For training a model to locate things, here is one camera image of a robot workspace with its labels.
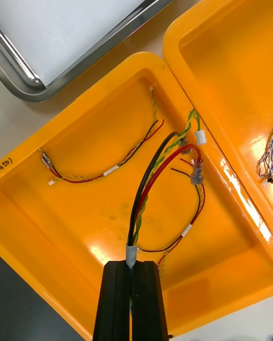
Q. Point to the thick red black green-yellow harness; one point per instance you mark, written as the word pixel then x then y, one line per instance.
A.
pixel 131 254

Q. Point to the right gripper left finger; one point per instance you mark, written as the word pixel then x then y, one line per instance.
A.
pixel 113 304

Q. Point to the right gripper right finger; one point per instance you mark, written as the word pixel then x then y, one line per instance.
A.
pixel 149 304

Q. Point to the steel tray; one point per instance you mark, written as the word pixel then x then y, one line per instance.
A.
pixel 128 25

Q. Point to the thin red black green-yellow harness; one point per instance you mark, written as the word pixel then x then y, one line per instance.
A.
pixel 186 230
pixel 111 171

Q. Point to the yellow-orange plastic bin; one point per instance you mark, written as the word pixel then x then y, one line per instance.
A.
pixel 227 62
pixel 85 218

